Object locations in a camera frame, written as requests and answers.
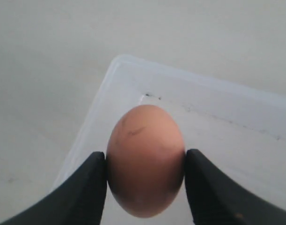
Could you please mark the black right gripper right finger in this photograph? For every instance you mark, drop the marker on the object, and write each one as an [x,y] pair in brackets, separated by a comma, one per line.
[215,199]

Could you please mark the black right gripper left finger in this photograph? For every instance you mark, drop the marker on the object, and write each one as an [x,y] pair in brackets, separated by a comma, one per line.
[77,201]

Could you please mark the brown egg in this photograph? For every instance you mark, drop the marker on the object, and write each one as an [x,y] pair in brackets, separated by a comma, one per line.
[145,161]

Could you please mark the clear plastic tray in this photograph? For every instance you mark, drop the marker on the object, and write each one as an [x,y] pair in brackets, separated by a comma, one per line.
[242,131]

